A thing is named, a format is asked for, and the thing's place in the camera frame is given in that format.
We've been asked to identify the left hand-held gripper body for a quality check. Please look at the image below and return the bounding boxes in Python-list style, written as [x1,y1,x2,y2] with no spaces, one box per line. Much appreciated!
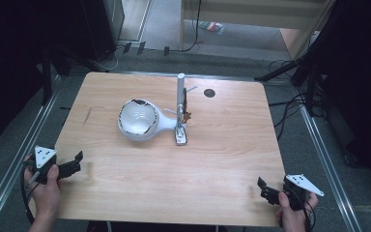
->
[28,145,60,186]

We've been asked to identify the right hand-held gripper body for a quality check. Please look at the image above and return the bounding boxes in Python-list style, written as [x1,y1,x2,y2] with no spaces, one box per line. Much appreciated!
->
[280,174,326,213]

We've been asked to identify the white key stand with bowl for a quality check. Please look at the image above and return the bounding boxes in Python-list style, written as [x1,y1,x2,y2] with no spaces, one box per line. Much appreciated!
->
[117,72,198,143]

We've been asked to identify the silver car key with ring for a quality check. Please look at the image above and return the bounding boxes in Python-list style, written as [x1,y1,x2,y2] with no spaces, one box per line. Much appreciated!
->
[173,103,188,147]

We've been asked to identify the braided keychain with brown bear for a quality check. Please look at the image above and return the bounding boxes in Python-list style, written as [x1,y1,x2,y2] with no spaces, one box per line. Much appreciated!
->
[182,86,193,125]

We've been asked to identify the person's right hand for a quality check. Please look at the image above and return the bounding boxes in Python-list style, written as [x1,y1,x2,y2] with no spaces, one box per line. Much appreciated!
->
[274,191,320,232]

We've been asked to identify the person's left hand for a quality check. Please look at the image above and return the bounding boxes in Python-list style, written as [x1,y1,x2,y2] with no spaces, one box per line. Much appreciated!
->
[23,163,62,224]

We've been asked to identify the black tripod stand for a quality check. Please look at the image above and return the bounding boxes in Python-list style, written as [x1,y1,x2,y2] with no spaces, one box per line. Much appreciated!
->
[253,18,328,118]

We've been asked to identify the black cabinet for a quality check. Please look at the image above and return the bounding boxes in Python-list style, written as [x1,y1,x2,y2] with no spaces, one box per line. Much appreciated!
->
[79,0,126,63]

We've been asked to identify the colourful packet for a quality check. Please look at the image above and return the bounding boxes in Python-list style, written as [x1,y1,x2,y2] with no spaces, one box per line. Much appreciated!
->
[197,20,226,35]

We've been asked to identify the light wooden shelf unit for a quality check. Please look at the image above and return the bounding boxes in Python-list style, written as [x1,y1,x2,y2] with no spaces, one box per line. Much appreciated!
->
[179,0,336,61]

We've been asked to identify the aluminium floor rail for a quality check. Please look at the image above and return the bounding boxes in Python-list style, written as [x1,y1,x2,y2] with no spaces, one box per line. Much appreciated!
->
[299,104,364,232]
[0,74,63,232]

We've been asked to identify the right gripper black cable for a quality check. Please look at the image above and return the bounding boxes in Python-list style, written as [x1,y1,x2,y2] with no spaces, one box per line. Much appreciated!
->
[301,197,317,232]

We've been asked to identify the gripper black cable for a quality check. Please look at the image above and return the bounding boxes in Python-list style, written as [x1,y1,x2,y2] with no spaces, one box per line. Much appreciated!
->
[19,163,37,224]
[301,197,317,232]

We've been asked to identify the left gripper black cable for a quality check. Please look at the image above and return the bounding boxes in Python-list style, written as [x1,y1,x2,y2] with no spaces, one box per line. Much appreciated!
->
[19,163,37,224]

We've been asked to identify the black floor cables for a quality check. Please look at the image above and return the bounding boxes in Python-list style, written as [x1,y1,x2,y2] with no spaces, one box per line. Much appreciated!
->
[267,58,308,141]

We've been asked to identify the white floor cable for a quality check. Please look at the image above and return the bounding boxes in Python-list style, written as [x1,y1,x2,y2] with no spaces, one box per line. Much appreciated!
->
[95,46,125,73]

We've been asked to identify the black hanging cable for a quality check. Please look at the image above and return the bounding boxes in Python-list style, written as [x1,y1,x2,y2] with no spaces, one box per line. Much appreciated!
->
[179,0,204,53]

